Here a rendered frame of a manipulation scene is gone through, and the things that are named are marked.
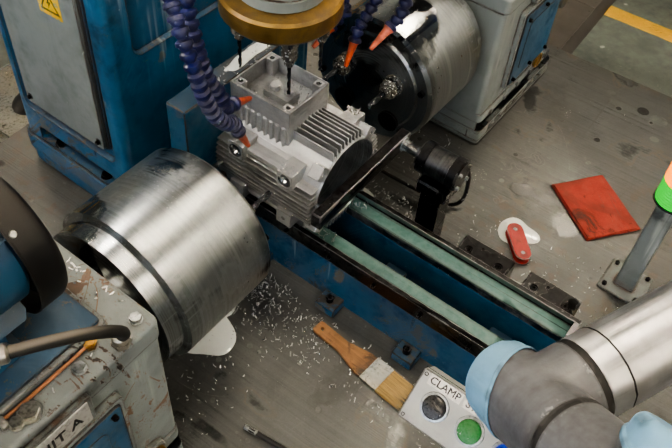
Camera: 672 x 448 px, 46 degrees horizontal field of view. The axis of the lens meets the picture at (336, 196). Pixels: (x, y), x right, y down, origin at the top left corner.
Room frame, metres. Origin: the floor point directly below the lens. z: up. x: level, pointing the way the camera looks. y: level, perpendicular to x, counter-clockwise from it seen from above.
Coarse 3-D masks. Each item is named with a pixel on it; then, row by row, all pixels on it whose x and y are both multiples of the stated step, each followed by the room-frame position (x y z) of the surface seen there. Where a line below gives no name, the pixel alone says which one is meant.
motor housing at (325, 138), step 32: (256, 128) 0.91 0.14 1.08; (320, 128) 0.89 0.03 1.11; (352, 128) 0.90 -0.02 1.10; (224, 160) 0.89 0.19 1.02; (256, 160) 0.87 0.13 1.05; (320, 160) 0.85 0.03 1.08; (352, 160) 0.95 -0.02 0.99; (256, 192) 0.86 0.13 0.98; (288, 192) 0.82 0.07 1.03; (320, 192) 0.91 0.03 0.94
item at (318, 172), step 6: (234, 114) 0.92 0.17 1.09; (360, 126) 0.93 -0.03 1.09; (366, 126) 0.93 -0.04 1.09; (366, 132) 0.92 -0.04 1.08; (372, 132) 0.93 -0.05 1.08; (312, 168) 0.83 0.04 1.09; (318, 168) 0.83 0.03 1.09; (324, 168) 0.82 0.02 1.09; (312, 174) 0.82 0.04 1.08; (318, 174) 0.82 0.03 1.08; (324, 174) 0.83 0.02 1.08; (318, 180) 0.81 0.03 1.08; (312, 228) 0.82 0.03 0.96
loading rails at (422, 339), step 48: (288, 240) 0.85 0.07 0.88; (336, 240) 0.83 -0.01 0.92; (384, 240) 0.86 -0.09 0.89; (432, 240) 0.85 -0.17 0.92; (336, 288) 0.79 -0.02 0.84; (384, 288) 0.74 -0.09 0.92; (432, 288) 0.80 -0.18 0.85; (480, 288) 0.76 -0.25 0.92; (432, 336) 0.68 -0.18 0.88; (480, 336) 0.67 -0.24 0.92; (528, 336) 0.70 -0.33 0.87
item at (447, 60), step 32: (384, 0) 1.18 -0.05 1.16; (416, 0) 1.18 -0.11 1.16; (448, 0) 1.21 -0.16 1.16; (416, 32) 1.11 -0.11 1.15; (448, 32) 1.14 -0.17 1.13; (352, 64) 1.11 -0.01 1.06; (384, 64) 1.09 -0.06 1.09; (416, 64) 1.06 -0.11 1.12; (448, 64) 1.10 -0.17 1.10; (352, 96) 1.12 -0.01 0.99; (384, 96) 1.04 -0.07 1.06; (416, 96) 1.05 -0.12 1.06; (448, 96) 1.10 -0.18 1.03; (384, 128) 1.07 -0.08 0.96; (416, 128) 1.05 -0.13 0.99
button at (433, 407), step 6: (432, 396) 0.47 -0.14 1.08; (438, 396) 0.47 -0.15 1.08; (426, 402) 0.47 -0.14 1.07; (432, 402) 0.46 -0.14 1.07; (438, 402) 0.46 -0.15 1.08; (444, 402) 0.46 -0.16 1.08; (426, 408) 0.46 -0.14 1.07; (432, 408) 0.46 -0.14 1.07; (438, 408) 0.46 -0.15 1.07; (444, 408) 0.46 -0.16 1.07; (426, 414) 0.45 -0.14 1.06; (432, 414) 0.45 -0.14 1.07; (438, 414) 0.45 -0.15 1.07; (444, 414) 0.45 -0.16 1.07
